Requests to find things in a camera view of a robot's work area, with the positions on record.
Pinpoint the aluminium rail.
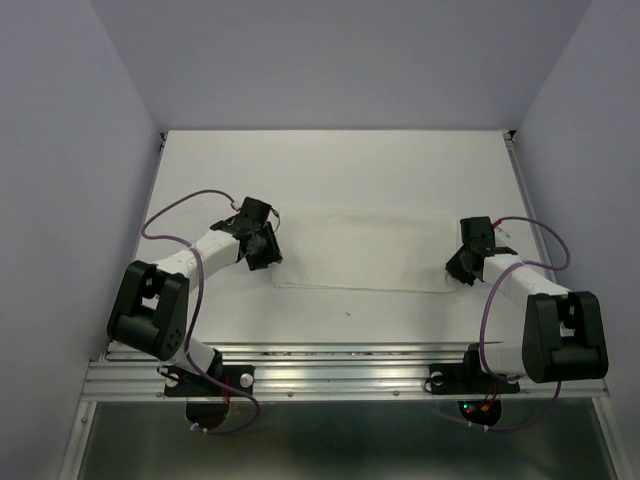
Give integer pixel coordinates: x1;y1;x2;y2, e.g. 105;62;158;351
82;342;614;401
503;129;561;286

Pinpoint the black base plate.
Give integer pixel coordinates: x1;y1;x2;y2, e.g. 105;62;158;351
158;364;255;398
423;363;520;396

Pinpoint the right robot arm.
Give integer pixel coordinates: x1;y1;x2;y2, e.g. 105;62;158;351
445;216;609;390

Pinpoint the aluminium right side rail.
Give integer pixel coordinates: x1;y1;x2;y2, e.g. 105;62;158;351
503;129;561;286

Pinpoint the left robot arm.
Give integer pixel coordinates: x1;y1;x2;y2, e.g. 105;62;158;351
107;189;283;394

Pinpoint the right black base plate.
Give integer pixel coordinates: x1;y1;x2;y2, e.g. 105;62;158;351
423;363;520;396

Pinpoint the aluminium front rail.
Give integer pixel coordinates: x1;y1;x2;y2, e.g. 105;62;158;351
82;342;614;401

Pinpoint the white cloth napkin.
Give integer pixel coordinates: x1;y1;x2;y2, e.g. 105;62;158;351
271;209;458;294

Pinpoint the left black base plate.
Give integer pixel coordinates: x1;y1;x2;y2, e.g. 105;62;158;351
158;364;255;398

